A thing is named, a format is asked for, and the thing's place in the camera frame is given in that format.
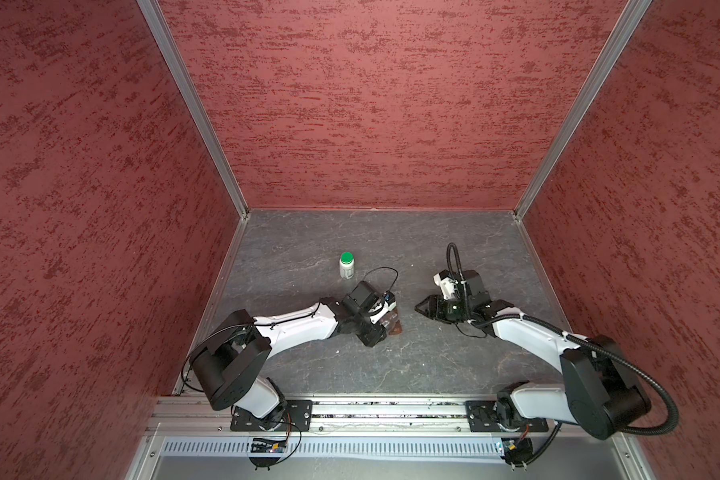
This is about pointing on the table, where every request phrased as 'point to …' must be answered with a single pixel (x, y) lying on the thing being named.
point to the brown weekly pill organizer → (395, 325)
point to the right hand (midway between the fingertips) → (418, 315)
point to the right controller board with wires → (518, 451)
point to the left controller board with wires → (264, 445)
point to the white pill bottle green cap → (346, 265)
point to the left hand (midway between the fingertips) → (376, 335)
